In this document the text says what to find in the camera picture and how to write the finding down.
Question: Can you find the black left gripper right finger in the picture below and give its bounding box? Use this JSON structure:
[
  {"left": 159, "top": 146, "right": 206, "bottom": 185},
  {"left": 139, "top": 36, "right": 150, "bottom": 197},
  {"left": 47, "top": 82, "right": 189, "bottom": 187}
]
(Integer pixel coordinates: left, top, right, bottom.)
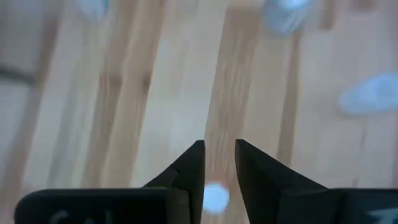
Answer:
[{"left": 234, "top": 138, "right": 328, "bottom": 224}]

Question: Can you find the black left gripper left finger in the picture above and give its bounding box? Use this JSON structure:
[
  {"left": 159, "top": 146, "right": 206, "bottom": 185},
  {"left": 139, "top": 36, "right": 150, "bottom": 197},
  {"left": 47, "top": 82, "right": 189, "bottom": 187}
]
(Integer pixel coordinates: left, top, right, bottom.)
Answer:
[{"left": 142, "top": 139, "right": 206, "bottom": 224}]

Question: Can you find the small red pill bottle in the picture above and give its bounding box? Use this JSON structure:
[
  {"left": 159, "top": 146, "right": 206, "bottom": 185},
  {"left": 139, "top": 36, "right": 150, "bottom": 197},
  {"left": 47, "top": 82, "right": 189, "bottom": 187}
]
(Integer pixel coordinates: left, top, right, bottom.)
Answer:
[{"left": 202, "top": 182, "right": 231, "bottom": 215}]

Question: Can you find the frosted clear bottle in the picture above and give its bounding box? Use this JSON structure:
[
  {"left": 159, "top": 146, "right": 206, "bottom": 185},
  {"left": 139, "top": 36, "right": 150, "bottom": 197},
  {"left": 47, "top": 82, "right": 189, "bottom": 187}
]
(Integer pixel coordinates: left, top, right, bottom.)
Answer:
[{"left": 337, "top": 72, "right": 398, "bottom": 116}]

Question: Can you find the white melatonin bottle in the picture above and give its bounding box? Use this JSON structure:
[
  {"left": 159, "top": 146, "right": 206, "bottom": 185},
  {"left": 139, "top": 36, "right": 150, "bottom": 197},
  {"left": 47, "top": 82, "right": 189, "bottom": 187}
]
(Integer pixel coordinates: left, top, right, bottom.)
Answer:
[{"left": 260, "top": 0, "right": 313, "bottom": 35}]

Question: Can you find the small blue pill bottle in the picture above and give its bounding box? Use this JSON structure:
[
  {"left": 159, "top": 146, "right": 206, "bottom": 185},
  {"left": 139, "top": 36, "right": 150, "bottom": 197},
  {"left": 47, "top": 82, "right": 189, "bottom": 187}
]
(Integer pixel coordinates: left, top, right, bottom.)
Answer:
[{"left": 73, "top": 0, "right": 110, "bottom": 22}]

